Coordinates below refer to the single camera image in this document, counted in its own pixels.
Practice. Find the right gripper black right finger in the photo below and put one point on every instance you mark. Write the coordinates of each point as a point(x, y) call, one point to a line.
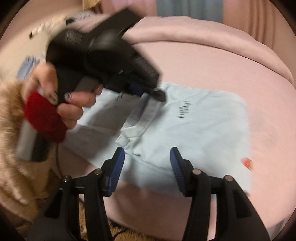
point(236, 217)

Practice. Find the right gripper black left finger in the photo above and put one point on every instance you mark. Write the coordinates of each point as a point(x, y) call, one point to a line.
point(60, 219)

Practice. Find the light blue denim pants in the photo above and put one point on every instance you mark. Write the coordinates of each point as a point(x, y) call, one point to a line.
point(210, 128)

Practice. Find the beige fuzzy sleeve forearm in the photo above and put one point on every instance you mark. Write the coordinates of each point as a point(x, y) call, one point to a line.
point(23, 184)

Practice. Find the left hand painted nails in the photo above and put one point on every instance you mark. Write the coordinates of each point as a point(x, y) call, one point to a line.
point(44, 75)

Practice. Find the red wrist cuff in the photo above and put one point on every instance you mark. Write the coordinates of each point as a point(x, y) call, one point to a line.
point(43, 117)

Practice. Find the pink folded duvet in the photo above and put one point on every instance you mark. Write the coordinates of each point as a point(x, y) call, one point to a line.
point(183, 29)

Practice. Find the pink bed sheet mattress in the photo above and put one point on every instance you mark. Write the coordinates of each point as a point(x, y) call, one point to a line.
point(271, 103)

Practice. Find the colourful striped curtain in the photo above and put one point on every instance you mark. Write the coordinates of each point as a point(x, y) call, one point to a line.
point(260, 19)

